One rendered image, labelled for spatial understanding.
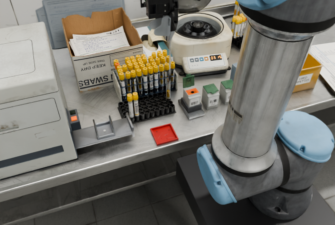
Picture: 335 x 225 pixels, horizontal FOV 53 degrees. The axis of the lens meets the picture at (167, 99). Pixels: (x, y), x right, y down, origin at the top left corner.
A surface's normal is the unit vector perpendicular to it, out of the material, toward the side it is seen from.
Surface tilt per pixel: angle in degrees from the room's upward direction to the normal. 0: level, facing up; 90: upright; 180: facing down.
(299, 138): 8
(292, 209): 76
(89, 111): 0
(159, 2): 90
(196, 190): 4
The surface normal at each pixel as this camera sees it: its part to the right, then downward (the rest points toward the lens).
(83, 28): 0.34, 0.59
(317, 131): 0.15, -0.73
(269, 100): -0.05, 0.71
